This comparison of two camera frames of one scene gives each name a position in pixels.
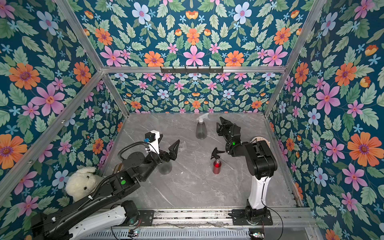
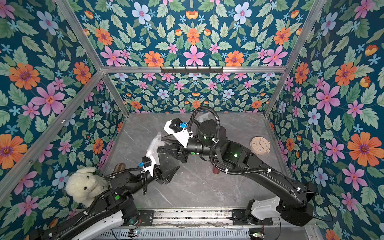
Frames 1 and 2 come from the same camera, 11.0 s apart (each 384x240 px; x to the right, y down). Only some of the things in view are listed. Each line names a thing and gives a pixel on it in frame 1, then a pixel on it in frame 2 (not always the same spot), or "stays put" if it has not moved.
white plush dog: (82, 182) stays put
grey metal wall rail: (186, 70) stays put
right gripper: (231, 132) to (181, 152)
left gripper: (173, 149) to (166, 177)
